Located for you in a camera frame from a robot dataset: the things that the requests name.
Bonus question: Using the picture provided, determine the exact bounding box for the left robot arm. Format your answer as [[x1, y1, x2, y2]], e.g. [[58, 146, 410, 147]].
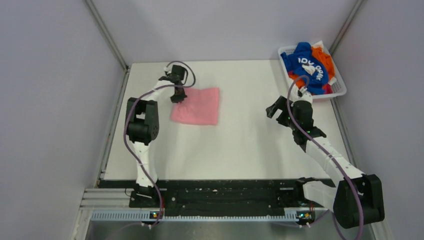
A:
[[124, 64, 189, 208]]

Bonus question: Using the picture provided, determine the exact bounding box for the white plastic basket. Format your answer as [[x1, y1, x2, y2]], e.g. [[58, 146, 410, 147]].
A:
[[278, 42, 347, 101]]

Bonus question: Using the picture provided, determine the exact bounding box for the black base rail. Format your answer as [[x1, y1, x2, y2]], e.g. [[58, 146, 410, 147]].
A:
[[98, 179, 320, 219]]

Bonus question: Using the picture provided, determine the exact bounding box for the orange t-shirt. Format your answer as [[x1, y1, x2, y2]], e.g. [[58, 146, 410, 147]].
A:
[[287, 46, 337, 88]]

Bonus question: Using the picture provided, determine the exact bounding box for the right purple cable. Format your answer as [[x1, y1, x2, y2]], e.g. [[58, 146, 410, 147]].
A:
[[286, 75, 365, 240]]

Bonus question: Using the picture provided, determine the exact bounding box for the purple cable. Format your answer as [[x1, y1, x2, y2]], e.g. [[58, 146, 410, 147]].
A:
[[123, 60, 197, 229], [286, 75, 365, 240]]

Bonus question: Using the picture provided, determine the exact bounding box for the pink t-shirt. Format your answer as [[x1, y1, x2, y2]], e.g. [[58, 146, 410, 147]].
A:
[[170, 87, 220, 126]]

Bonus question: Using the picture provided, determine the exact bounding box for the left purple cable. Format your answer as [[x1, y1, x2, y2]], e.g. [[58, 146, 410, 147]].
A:
[[123, 60, 197, 229]]

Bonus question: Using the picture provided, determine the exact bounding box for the red t-shirt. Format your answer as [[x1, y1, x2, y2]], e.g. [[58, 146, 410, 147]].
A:
[[322, 84, 333, 95]]

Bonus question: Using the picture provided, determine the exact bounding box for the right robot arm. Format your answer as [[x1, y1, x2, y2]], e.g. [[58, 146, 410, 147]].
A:
[[266, 92, 386, 229]]

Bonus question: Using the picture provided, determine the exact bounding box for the white slotted cable duct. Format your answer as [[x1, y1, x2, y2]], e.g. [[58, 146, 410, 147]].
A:
[[90, 209, 315, 223]]

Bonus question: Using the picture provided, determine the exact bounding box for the blue printed t-shirt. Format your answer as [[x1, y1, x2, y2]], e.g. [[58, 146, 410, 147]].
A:
[[280, 42, 330, 95]]

